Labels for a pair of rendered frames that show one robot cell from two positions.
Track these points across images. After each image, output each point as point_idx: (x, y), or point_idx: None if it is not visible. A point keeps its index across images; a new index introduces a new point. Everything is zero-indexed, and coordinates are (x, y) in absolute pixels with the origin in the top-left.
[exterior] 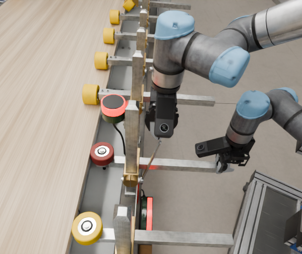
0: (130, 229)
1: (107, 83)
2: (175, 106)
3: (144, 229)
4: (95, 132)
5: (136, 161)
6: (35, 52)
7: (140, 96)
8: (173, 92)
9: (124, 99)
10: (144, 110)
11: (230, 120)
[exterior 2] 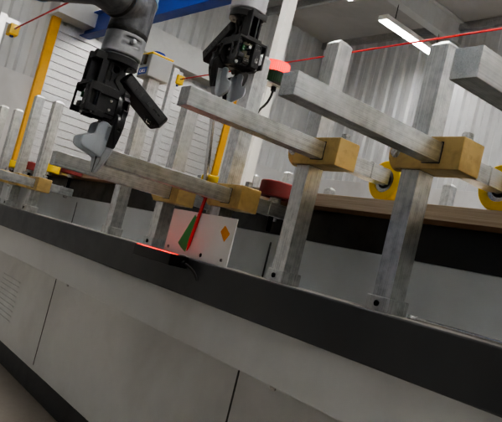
0: (180, 114)
1: (435, 210)
2: (224, 44)
3: (154, 247)
4: (318, 196)
5: (225, 151)
6: None
7: (307, 126)
8: (230, 20)
9: (271, 59)
10: (355, 305)
11: (147, 40)
